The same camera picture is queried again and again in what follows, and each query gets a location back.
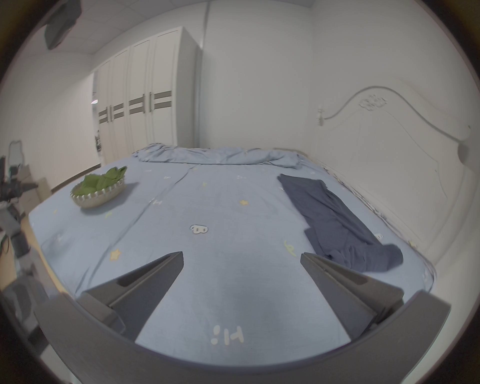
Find pale blue quilt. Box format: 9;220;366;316
133;142;308;167

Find round woven basket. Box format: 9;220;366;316
70;176;127;209

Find dark blue garment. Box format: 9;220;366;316
277;173;404;273

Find green shorts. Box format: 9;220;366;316
80;166;128;196

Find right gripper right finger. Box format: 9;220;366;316
301;252;405;343

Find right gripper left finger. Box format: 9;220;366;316
77;251;184;344

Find white wardrobe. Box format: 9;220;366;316
92;26;203;166

